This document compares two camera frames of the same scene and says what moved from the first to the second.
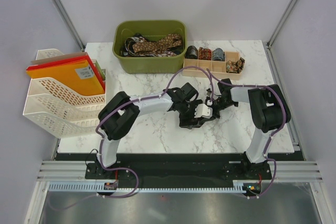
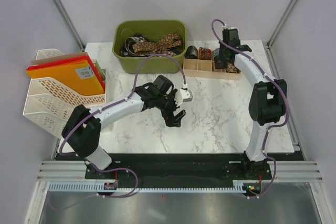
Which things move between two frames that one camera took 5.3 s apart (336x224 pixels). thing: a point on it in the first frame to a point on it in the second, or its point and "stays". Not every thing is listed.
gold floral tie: x=235 y=66 stays
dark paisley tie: x=199 y=121 to x=220 y=63
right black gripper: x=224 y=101 to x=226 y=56
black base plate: x=229 y=167 stays
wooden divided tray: x=217 y=68 stays
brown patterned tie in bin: x=167 y=42 stays
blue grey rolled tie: x=218 y=54 stays
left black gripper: x=184 y=121 to x=170 y=119
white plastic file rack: x=59 y=110 stays
